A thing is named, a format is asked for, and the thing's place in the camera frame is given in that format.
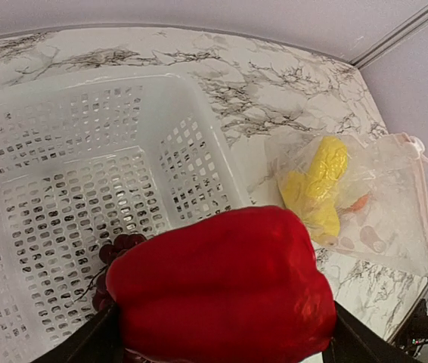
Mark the right aluminium frame post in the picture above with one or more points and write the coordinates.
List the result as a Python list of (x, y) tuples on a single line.
[(391, 40)]

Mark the white plastic basket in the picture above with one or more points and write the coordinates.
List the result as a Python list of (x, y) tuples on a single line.
[(84, 158)]

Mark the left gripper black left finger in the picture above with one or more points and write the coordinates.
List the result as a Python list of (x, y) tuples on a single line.
[(98, 340)]

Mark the red toy bell pepper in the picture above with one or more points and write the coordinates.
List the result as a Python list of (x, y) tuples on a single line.
[(242, 286)]

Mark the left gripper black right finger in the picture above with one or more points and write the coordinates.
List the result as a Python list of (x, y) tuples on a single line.
[(352, 341)]

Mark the clear zip top bag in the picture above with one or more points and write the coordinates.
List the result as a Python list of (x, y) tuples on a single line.
[(392, 228)]

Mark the yellow toy banana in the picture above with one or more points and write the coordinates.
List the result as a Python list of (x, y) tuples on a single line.
[(312, 199)]

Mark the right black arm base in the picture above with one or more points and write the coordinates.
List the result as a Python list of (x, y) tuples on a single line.
[(412, 336)]

